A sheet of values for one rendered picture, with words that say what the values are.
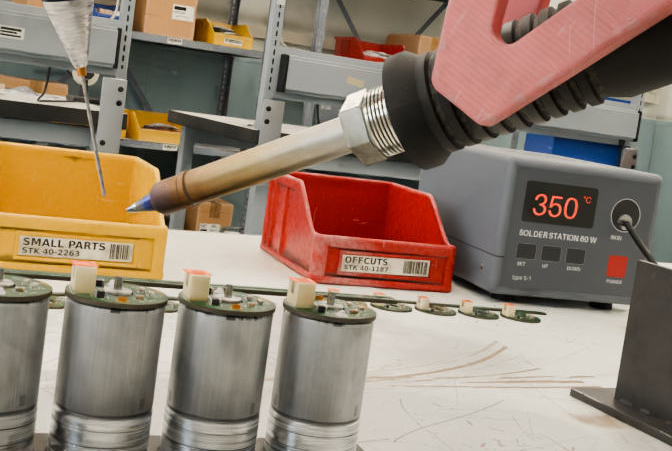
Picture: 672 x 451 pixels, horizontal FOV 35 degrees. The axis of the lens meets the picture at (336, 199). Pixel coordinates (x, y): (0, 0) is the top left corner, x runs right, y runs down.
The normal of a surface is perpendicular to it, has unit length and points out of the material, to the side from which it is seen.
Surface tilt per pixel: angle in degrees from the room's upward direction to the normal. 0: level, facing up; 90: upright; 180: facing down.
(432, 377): 0
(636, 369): 90
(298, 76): 90
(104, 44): 90
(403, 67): 43
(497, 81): 99
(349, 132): 91
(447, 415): 0
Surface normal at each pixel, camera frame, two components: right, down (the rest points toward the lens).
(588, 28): -0.51, 0.17
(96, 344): -0.14, 0.07
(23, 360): 0.78, 0.17
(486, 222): -0.95, -0.11
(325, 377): 0.12, 0.11
